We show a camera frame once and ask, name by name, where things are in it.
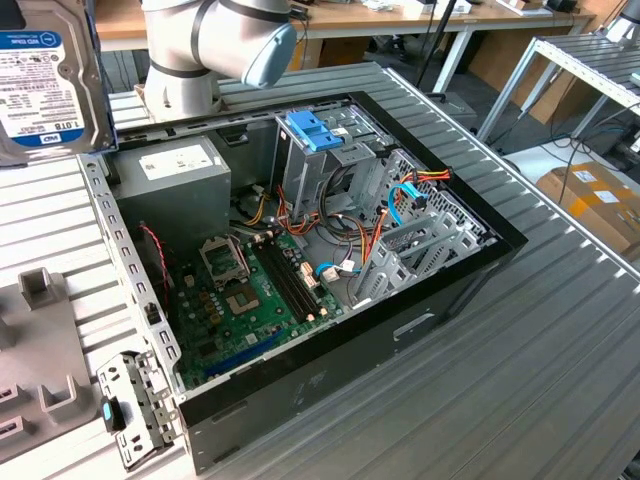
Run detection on large brown cardboard sheet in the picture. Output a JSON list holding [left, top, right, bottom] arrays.
[[467, 29, 599, 126]]

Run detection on green motherboard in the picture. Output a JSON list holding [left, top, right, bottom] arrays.
[[172, 230, 347, 392]]

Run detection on blue expansion slot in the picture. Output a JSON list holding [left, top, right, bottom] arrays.
[[202, 327, 290, 380]]

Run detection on long blue data wire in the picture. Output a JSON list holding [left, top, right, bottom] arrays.
[[386, 181, 427, 227]]

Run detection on red black twisted wire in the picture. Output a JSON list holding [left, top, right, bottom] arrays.
[[138, 222, 175, 306]]

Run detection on grey parts rack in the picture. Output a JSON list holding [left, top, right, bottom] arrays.
[[0, 266, 100, 464]]

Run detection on black RAM slot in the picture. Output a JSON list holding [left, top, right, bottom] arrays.
[[253, 240, 307, 324], [264, 237, 321, 319]]

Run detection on short blue wire white plug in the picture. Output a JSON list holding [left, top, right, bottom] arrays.
[[315, 259, 362, 285]]

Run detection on orange red power wire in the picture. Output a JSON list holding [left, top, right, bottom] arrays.
[[358, 167, 454, 266]]

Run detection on blue plastic drive latch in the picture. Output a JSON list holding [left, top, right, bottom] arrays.
[[286, 109, 347, 154]]

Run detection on grey power supply unit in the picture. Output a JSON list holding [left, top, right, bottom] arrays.
[[107, 133, 234, 251]]

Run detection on orange wire bundle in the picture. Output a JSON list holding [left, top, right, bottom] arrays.
[[276, 183, 324, 239]]

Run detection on cardboard box white labels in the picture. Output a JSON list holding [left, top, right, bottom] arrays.
[[534, 162, 640, 262]]

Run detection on hard disk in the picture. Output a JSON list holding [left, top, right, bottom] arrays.
[[0, 0, 121, 165]]

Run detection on metal rear slot bracket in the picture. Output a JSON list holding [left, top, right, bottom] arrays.
[[94, 349, 180, 472]]

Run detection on metal drive cage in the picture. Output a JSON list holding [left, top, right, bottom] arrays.
[[272, 110, 392, 224]]

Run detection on black cable loop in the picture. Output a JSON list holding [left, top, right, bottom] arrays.
[[318, 167, 366, 236]]

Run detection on plain brown cardboard box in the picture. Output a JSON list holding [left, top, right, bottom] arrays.
[[295, 35, 372, 70]]

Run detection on black tripod pole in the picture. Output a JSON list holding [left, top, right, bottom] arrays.
[[415, 0, 460, 99]]

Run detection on CPU socket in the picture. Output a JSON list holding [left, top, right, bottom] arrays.
[[222, 283, 265, 319]]

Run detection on metal disk bay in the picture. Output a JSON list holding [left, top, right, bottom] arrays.
[[349, 212, 499, 309]]

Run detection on black open PC case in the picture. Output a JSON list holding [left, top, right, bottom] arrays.
[[77, 89, 530, 476]]

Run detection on yellow wire bundle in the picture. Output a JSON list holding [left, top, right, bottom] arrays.
[[242, 184, 269, 227]]

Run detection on metal socket cover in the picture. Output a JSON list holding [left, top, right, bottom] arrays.
[[198, 235, 251, 288]]

